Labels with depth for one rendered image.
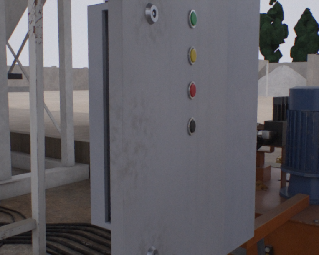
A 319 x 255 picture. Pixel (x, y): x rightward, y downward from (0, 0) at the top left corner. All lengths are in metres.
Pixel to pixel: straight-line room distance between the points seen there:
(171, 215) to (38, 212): 1.92
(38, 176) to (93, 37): 1.47
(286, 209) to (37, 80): 1.55
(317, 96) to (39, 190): 1.63
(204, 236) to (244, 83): 0.38
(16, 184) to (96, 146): 2.94
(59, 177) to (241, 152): 3.45
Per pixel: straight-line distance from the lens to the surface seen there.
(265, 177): 1.86
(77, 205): 3.61
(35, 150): 2.43
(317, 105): 1.55
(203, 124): 0.73
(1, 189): 3.95
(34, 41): 2.37
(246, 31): 0.98
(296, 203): 1.44
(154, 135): 0.56
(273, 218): 1.27
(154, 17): 0.56
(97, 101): 1.09
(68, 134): 4.41
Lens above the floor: 1.04
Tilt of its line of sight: 6 degrees down
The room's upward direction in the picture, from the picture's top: straight up
